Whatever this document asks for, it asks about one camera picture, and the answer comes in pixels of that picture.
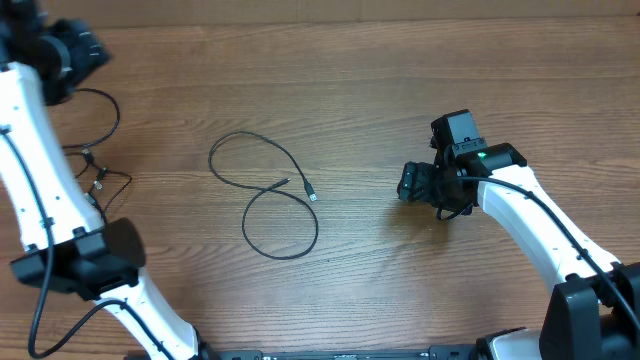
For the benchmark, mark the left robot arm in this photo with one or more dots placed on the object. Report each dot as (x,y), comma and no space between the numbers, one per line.
(70,247)

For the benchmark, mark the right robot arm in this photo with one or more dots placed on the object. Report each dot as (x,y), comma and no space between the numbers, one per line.
(593,311)

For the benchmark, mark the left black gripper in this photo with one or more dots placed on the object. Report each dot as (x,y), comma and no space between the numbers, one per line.
(89,50)

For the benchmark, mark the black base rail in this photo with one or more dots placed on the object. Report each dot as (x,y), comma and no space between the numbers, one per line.
(350,355)

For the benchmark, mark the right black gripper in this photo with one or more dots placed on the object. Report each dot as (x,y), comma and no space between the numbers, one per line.
(415,188)

